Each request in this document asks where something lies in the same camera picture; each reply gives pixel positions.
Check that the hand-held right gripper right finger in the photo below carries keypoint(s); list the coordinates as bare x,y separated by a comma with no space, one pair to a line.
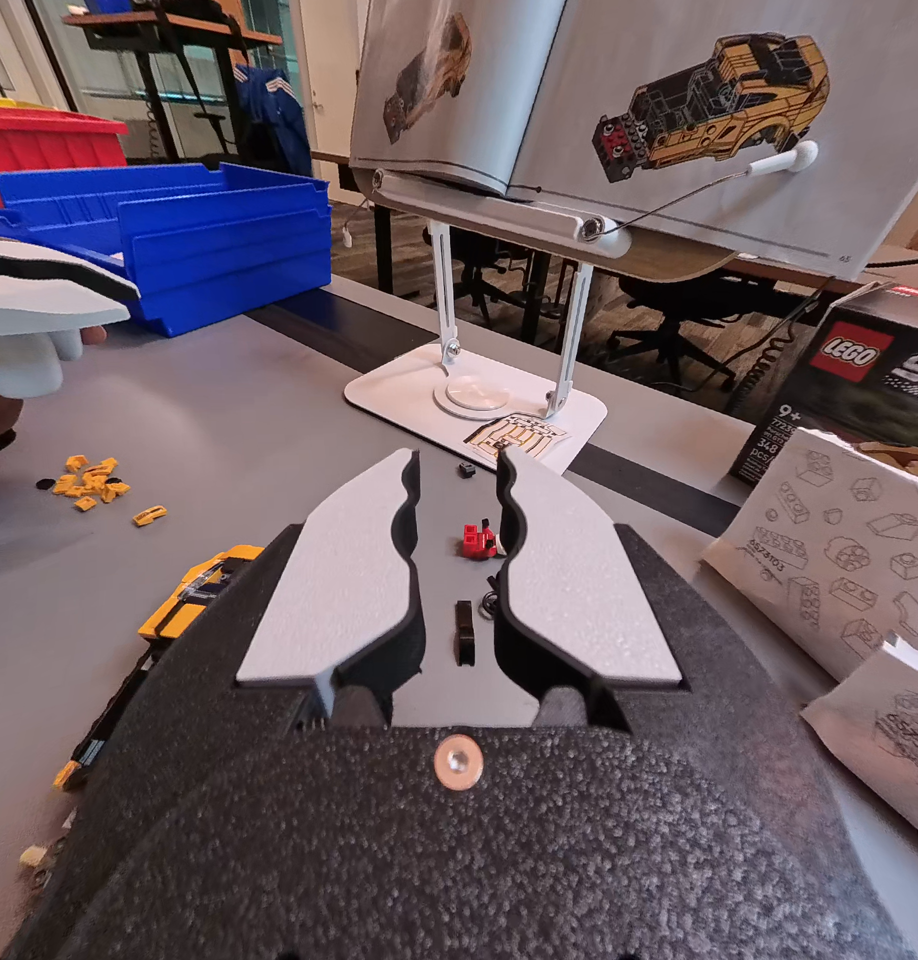
594,600

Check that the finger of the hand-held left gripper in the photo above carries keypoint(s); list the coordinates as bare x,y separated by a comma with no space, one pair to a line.
39,311
24,251

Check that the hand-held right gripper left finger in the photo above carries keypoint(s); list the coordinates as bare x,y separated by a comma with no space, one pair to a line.
339,585

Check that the orange lego pieces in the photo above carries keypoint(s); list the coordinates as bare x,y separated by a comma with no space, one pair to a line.
91,480

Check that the yellow black lego car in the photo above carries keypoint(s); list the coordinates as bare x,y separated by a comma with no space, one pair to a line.
181,592

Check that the lego instruction booklet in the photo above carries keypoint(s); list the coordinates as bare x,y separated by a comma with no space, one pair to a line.
654,187

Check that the pile of small lego parts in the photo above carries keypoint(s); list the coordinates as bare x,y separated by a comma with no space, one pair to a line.
490,600

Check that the red lego seat piece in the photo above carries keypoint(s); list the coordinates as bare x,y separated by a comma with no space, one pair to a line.
475,540

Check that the black lego arch piece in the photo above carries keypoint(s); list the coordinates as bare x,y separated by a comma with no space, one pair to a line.
464,630

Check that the lego sticker sheet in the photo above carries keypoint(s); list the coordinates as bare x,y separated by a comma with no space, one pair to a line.
519,435

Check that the lego set box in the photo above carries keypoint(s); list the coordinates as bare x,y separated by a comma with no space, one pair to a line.
879,360

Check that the blue storage bin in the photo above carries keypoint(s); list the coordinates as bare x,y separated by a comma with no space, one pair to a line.
91,184
241,262

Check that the red storage bin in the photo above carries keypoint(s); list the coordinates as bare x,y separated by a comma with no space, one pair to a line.
46,150

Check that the black office chair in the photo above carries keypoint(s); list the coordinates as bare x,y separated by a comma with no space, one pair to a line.
219,120
489,270
676,322

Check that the large white paper bag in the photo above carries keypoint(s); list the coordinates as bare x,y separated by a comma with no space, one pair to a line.
826,540

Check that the background standing desk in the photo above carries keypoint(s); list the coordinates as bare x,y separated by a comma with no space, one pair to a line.
174,22

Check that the blue jacket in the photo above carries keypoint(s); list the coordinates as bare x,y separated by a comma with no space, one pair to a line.
279,112

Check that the small white paper bag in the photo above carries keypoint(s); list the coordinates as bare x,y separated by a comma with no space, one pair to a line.
886,735

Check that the wooden adjacent desk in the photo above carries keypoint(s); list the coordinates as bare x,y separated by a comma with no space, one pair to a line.
684,259

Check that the white book stand tray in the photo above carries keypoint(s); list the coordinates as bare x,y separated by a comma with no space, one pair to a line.
489,210

